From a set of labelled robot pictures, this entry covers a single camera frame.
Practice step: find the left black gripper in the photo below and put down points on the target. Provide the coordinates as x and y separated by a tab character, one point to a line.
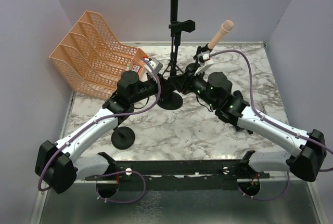
161	86

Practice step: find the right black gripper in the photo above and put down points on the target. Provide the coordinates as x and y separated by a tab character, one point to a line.
187	82

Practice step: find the round-base mic stand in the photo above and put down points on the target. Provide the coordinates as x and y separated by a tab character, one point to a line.
170	100
195	65
122	138

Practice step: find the black tripod mic stand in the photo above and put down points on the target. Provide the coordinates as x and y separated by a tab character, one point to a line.
172	67

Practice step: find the beige microphone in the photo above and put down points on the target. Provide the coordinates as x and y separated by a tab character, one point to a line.
225	28

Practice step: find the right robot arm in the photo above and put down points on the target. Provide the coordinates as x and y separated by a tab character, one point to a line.
302	153

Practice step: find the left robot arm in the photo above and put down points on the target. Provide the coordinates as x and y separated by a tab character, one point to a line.
59	164

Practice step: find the red white staple box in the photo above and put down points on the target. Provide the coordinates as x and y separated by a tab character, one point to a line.
136	68

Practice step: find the orange plastic file organizer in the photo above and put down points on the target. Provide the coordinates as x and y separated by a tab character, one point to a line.
91	59

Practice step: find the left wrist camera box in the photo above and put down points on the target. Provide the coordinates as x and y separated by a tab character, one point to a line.
152	65

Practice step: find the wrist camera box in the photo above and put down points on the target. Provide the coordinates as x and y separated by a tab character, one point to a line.
152	65
205	62

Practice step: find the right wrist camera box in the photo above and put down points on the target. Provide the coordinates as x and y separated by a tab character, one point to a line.
205	62

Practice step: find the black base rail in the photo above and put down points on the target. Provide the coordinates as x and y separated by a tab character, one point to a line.
176	175

